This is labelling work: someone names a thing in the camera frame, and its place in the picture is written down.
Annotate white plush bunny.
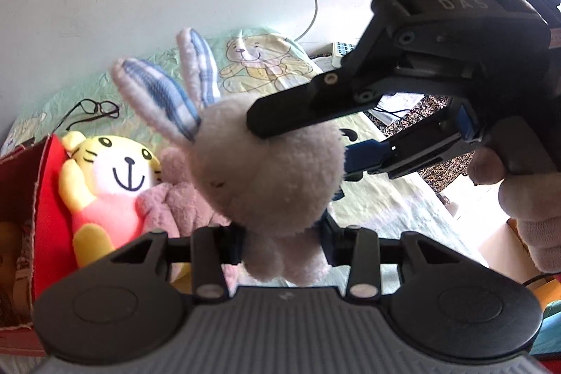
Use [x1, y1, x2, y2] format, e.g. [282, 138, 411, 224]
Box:
[111, 27, 345, 287]

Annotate yellow tiger plush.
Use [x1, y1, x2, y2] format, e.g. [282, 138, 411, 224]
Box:
[58, 131, 183, 268]

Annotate person's right hand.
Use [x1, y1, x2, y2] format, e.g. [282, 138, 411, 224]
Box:
[468, 147, 561, 273]

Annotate white power strip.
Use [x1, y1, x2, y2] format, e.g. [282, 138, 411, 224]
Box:
[331, 42, 355, 68]

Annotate brown floral cloth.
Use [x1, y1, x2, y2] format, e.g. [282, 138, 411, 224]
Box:
[372, 95, 474, 193]

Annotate pink plush toy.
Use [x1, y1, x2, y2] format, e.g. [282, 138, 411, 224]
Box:
[136, 147, 230, 238]

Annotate cartoon bear bed sheet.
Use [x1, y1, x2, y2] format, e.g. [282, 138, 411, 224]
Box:
[1, 27, 484, 262]

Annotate black eyeglasses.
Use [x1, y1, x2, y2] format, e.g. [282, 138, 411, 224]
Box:
[51, 98, 121, 134]

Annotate red cardboard box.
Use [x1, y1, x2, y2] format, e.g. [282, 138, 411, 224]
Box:
[1, 135, 77, 357]

